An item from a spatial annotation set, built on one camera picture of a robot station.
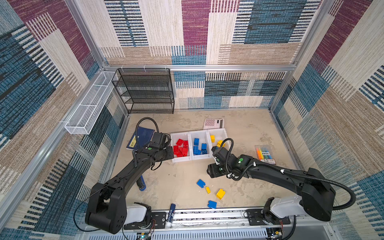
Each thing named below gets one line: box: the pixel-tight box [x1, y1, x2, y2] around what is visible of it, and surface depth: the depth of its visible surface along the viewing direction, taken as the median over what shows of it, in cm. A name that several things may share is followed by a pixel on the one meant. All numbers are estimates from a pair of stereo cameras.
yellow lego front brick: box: [216, 188, 226, 200], surface depth 81 cm
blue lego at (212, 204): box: [207, 200, 218, 209], surface depth 80 cm
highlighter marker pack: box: [254, 145, 277, 165], surface depth 96 cm
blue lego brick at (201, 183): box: [196, 179, 206, 189], surface depth 86 cm
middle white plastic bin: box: [188, 130, 211, 160], surface depth 99 cm
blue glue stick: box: [166, 203, 176, 228], surface depth 75 cm
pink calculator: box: [203, 118, 225, 130], surface depth 111 cm
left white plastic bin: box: [170, 131, 192, 162], surface depth 97 cm
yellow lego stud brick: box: [210, 135, 216, 143], surface depth 103 cm
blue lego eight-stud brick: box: [193, 146, 202, 155], surface depth 96 cm
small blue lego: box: [193, 138, 200, 146], surface depth 101 cm
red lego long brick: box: [173, 145, 180, 155], surface depth 97 cm
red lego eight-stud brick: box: [179, 147, 189, 157], surface depth 96 cm
